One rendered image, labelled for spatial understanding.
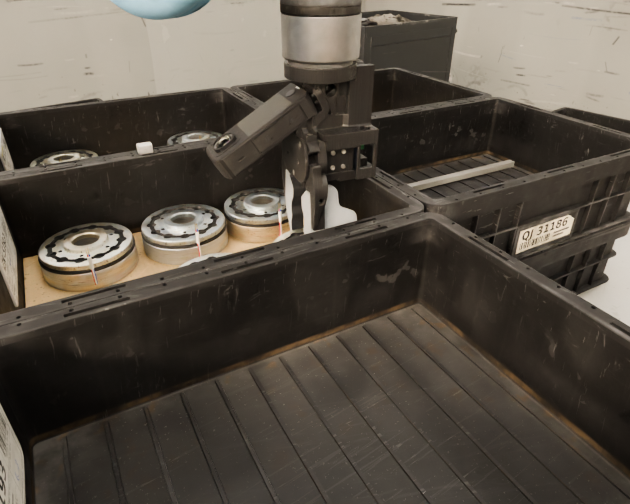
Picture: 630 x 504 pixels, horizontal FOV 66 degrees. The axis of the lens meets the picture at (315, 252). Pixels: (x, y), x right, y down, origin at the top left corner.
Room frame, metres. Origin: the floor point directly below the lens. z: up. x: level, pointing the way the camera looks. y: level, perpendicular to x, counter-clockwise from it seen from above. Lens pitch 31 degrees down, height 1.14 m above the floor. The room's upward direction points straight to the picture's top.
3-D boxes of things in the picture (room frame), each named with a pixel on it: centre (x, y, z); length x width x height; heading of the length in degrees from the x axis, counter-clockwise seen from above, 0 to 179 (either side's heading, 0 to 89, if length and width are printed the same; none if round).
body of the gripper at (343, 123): (0.50, -0.01, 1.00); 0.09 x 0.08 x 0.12; 113
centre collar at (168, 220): (0.54, 0.16, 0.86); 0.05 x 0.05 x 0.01
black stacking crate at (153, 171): (0.47, 0.13, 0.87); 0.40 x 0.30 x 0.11; 118
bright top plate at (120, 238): (0.48, 0.26, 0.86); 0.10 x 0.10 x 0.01
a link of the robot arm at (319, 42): (0.50, 0.00, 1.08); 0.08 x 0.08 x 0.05
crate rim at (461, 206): (0.66, -0.22, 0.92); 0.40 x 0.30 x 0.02; 118
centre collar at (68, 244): (0.48, 0.26, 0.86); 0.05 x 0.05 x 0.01
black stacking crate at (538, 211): (0.66, -0.22, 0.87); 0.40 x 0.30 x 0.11; 118
